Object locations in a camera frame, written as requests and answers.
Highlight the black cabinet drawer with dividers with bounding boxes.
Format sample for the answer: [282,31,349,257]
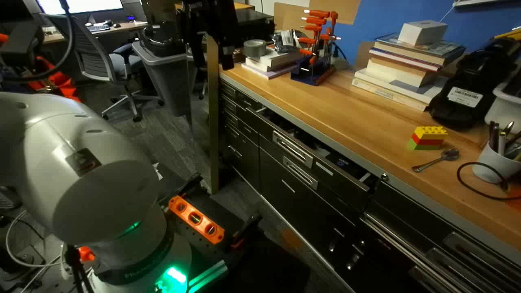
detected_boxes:
[260,107,382,189]

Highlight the wood framed divider panel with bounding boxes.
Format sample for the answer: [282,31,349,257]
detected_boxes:
[204,31,222,195]

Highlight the orange spirit level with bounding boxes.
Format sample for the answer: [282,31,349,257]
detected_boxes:
[165,193,227,245]

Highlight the silver foil bag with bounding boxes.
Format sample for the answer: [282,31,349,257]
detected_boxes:
[271,27,302,55]

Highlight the orange hex key set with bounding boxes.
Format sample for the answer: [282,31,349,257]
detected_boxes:
[291,8,341,86]

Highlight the gray trash bin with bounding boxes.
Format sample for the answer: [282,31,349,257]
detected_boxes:
[131,39,193,117]

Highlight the large stack of books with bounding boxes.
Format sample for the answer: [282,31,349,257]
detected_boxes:
[351,34,468,112]

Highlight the yellow red green lego stack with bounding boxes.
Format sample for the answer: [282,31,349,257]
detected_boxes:
[406,125,450,153]

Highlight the gray office chair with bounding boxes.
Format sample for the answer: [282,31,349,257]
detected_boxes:
[72,21,167,123]

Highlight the office desk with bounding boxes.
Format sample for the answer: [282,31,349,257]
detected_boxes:
[41,19,151,45]

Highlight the small white box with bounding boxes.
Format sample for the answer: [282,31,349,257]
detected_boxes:
[398,19,450,47]

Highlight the orange stop button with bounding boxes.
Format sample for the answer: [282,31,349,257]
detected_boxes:
[77,244,98,265]

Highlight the red plastic parts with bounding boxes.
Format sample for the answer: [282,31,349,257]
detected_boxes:
[27,53,82,102]

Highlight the computer monitor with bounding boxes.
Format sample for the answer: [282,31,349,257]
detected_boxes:
[37,0,126,16]

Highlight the white pen cup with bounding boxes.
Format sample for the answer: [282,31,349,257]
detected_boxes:
[471,141,521,185]

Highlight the dark marker pen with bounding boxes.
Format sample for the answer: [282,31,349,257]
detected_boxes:
[488,120,502,154]

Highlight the silver pen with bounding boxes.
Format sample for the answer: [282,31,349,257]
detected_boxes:
[501,119,517,151]

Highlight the white plastic bin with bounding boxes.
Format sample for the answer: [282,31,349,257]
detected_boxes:
[484,62,521,135]

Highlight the gray duct tape roll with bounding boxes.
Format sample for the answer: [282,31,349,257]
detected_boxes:
[242,37,269,60]

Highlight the brown cardboard wall sheet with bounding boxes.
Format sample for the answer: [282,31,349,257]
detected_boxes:
[273,0,364,36]

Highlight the black cable loop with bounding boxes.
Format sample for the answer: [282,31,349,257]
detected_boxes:
[457,161,521,202]

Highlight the black hanging cable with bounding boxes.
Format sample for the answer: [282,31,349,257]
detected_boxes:
[11,0,77,83]

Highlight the white floor cable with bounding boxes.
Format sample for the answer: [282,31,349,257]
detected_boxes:
[4,210,64,293]

